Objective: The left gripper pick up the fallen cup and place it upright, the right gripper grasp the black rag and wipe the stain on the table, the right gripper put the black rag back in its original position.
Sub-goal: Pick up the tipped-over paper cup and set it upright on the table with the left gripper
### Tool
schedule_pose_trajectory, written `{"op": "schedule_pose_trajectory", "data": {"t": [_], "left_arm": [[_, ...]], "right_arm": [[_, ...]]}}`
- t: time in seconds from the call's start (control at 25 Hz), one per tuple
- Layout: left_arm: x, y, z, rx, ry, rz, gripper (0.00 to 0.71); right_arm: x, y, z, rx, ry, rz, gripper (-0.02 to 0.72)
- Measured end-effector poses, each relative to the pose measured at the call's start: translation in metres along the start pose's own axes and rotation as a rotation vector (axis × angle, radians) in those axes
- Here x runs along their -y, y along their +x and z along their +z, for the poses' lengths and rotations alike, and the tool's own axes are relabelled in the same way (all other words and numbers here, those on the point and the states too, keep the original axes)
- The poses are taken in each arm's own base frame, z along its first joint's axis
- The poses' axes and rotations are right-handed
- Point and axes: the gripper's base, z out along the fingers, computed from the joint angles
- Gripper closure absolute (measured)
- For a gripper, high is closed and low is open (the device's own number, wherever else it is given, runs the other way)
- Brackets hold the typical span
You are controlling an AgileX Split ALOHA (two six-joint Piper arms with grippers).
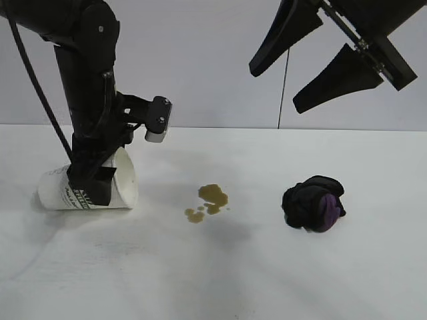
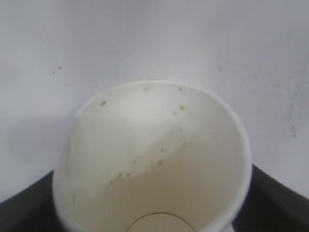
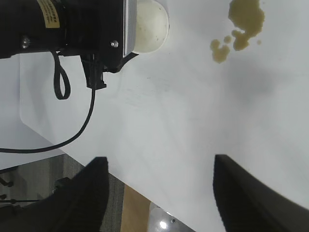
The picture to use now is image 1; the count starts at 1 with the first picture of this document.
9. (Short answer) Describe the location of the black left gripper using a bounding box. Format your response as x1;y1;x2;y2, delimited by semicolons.
68;128;133;205

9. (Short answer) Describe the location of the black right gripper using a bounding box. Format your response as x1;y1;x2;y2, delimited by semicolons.
249;0;427;115

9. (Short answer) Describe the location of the white paper coffee cup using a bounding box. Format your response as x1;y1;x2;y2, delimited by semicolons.
37;146;139;211

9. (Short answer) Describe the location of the black and purple cloth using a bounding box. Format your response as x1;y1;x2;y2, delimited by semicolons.
282;175;346;233

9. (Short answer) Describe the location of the brown coffee spill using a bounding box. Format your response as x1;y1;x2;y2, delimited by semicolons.
184;183;231;225

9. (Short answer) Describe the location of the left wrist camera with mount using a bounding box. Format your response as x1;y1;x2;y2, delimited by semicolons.
115;92;173;143

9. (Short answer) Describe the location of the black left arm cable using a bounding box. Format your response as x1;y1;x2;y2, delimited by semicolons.
5;8;74;163

